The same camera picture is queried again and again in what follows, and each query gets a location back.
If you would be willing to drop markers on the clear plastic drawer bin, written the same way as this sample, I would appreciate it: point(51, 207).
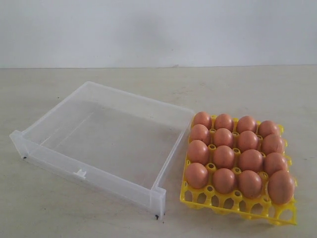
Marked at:
point(110, 140)

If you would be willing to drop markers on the yellow plastic egg tray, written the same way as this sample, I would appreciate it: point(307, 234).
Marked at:
point(258, 208)

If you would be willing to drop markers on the brown egg row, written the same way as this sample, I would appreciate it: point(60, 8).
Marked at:
point(274, 162)

